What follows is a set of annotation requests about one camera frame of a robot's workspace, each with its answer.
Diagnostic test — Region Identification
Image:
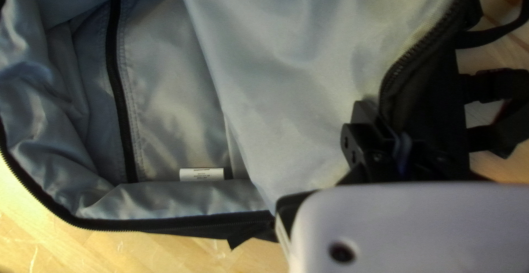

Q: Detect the black backpack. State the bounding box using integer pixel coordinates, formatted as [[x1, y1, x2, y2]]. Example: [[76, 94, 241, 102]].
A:
[[0, 0, 529, 251]]

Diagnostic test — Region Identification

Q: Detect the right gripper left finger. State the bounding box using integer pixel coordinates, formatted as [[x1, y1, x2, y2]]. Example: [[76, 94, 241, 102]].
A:
[[337, 100, 407, 184]]

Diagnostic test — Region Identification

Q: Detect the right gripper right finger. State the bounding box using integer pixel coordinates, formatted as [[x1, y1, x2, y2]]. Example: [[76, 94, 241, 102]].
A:
[[407, 134, 472, 182]]

